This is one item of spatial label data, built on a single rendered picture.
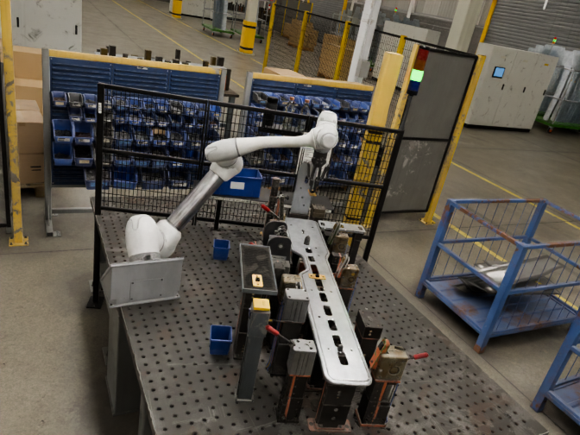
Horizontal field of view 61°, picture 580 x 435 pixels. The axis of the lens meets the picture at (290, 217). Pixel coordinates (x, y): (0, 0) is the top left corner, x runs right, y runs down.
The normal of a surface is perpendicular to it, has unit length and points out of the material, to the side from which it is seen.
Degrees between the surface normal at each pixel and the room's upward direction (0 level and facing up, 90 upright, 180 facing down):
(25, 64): 90
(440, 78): 90
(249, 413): 0
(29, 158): 87
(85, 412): 0
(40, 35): 90
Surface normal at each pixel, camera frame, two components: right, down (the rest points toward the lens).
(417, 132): 0.44, 0.47
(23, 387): 0.18, -0.90
